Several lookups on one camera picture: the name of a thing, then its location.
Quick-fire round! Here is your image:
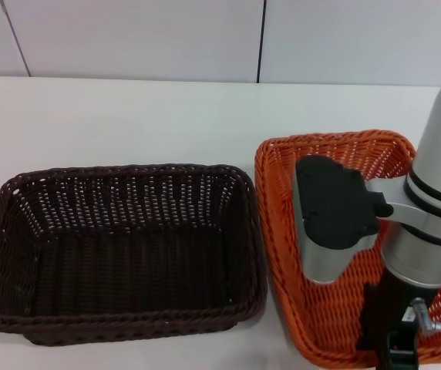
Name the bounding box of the orange woven basket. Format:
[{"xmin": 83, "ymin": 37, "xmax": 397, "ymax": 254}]
[{"xmin": 254, "ymin": 130, "xmax": 441, "ymax": 366}]

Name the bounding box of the dark brown woven basket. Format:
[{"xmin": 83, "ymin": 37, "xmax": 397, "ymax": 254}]
[{"xmin": 0, "ymin": 163, "xmax": 268, "ymax": 346}]

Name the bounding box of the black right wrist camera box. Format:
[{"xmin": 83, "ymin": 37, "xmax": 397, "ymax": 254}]
[{"xmin": 356, "ymin": 282, "xmax": 384, "ymax": 345}]

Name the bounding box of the grey cable with metal plug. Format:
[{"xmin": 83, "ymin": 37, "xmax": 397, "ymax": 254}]
[{"xmin": 410, "ymin": 296, "xmax": 441, "ymax": 333}]

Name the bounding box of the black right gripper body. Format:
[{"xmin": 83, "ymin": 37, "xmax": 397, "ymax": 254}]
[{"xmin": 374, "ymin": 268, "xmax": 438, "ymax": 370}]

